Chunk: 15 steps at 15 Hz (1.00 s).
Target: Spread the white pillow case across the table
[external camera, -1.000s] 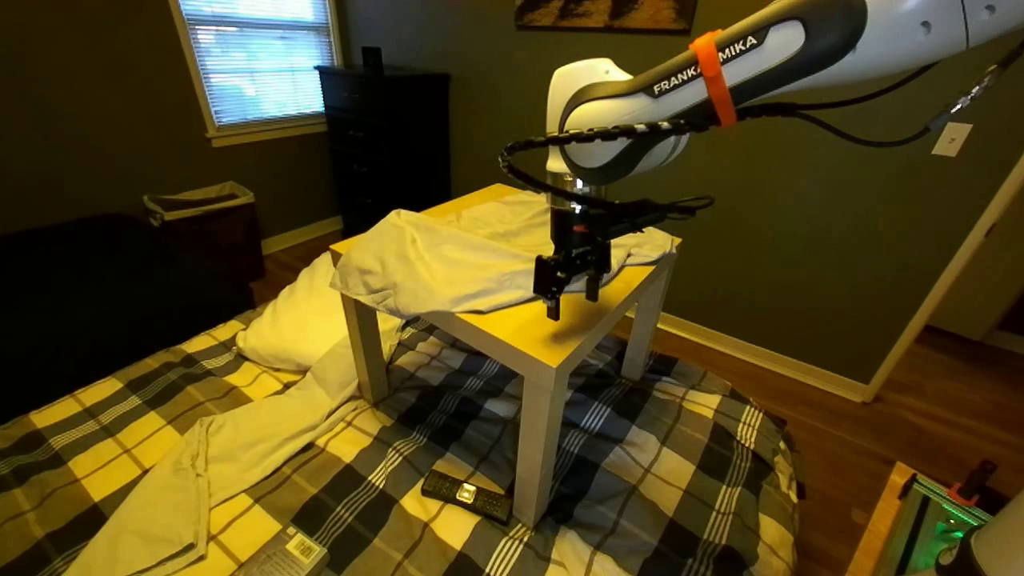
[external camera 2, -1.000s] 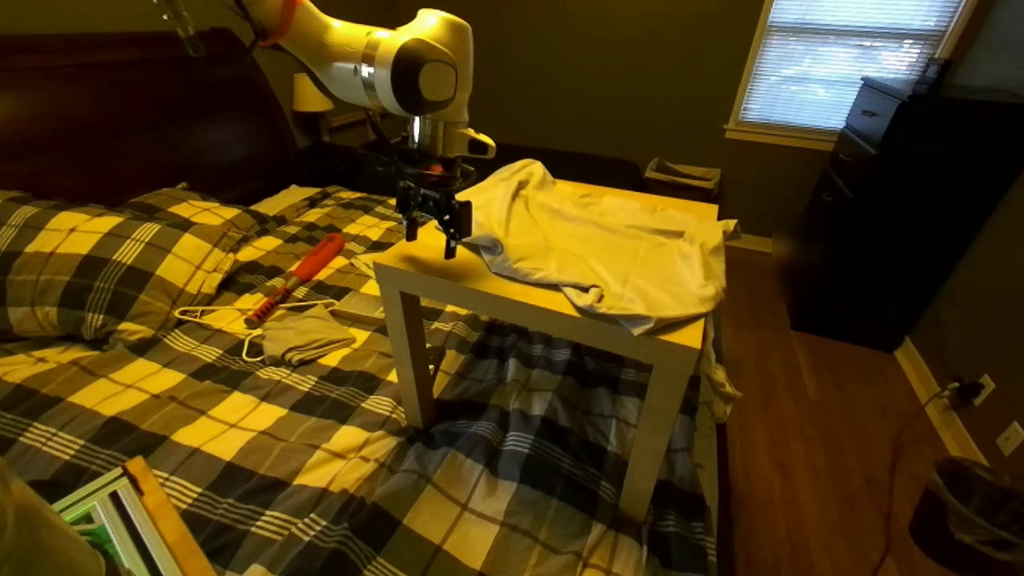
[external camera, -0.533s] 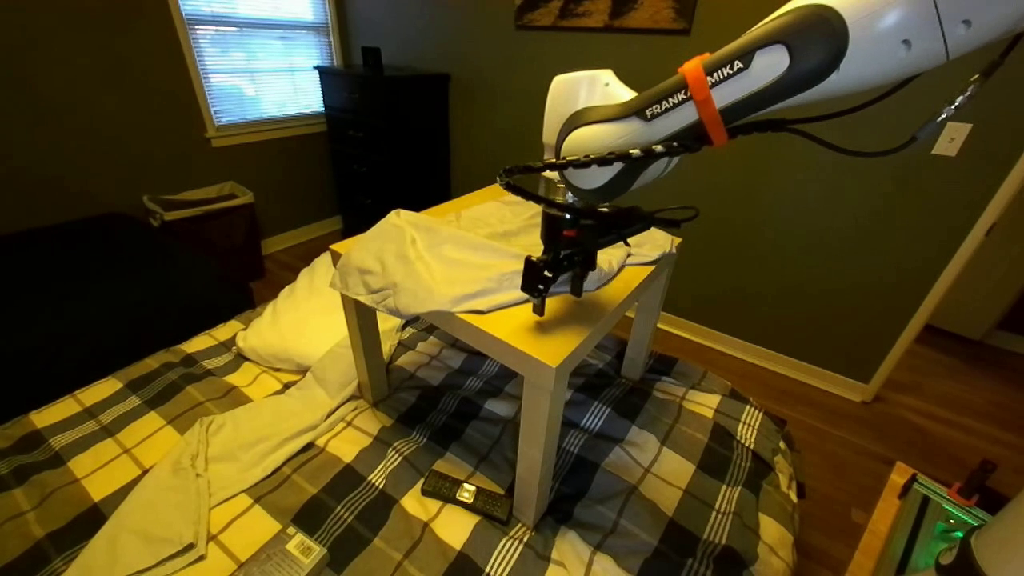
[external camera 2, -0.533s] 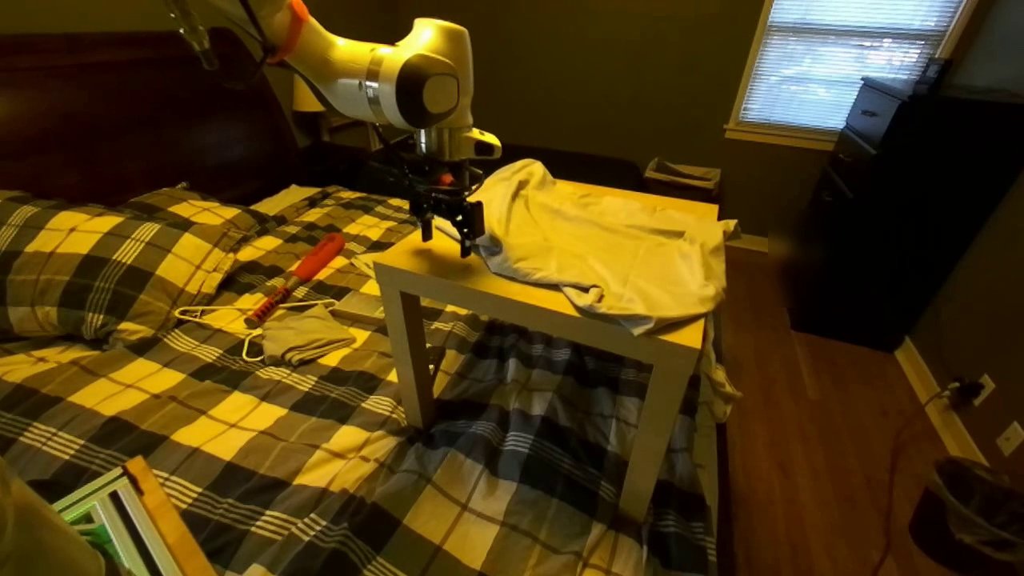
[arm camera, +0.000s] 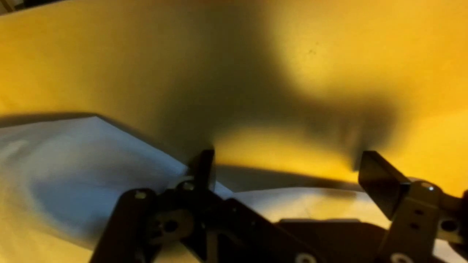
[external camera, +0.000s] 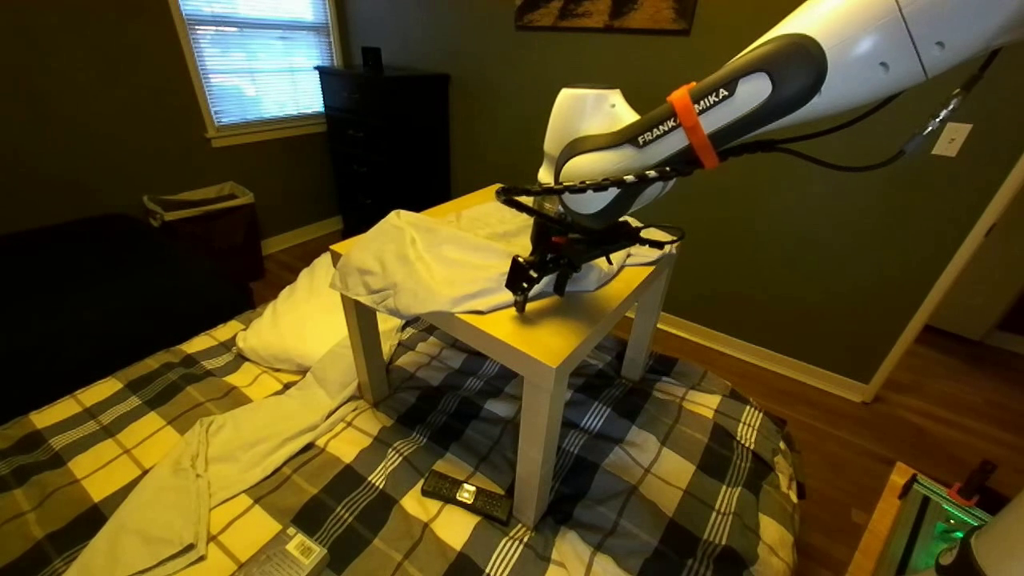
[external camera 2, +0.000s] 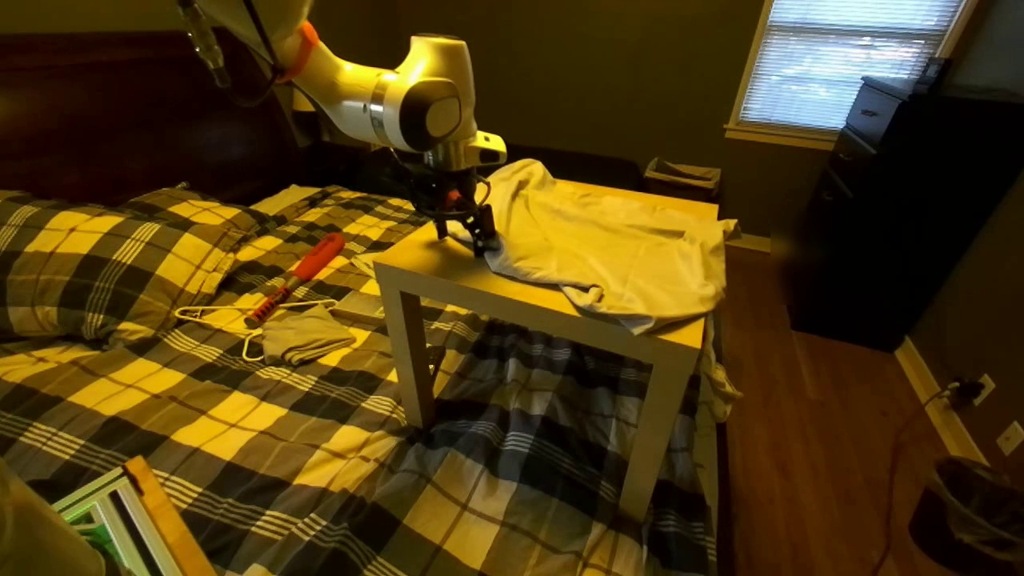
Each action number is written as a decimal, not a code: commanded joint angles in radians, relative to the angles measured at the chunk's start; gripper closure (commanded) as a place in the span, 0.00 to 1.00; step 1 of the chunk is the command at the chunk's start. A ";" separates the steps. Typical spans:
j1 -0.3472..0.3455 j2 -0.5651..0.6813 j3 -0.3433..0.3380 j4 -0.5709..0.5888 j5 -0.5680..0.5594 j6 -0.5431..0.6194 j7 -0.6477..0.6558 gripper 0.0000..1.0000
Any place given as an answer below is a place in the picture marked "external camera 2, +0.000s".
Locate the black trash bin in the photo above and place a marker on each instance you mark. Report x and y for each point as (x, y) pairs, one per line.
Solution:
(971, 522)

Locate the green box with wooden frame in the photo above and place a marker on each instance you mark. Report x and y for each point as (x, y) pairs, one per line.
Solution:
(99, 522)

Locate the black dresser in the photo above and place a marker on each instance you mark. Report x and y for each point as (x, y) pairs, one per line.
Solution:
(906, 213)

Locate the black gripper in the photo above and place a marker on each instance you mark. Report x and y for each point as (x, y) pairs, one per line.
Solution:
(450, 189)

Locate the plaid pillow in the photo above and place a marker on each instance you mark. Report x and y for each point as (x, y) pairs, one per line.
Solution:
(97, 267)

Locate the window with white frame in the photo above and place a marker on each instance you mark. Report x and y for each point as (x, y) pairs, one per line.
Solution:
(841, 65)

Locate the grey face mask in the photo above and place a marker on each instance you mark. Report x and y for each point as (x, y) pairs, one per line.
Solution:
(305, 336)

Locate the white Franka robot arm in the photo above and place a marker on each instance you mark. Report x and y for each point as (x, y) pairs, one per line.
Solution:
(362, 98)

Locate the yellow-top table with white legs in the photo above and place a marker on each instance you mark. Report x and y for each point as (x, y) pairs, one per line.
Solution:
(657, 449)

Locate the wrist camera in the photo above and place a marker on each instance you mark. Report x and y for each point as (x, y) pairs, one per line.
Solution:
(484, 149)

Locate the dark hamper with white liner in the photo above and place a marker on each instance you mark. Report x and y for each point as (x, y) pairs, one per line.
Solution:
(681, 170)

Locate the white baseboard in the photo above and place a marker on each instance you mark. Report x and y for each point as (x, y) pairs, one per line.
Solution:
(756, 243)
(923, 372)

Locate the white wall outlet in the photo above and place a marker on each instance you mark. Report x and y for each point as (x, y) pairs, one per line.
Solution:
(982, 388)
(1009, 436)

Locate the plaid bedspread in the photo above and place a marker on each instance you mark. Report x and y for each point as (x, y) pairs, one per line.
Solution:
(321, 458)

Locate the white rounded cover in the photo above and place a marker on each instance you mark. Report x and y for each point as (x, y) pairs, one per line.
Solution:
(33, 533)

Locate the white pillow case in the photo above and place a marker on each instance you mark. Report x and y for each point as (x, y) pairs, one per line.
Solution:
(610, 243)

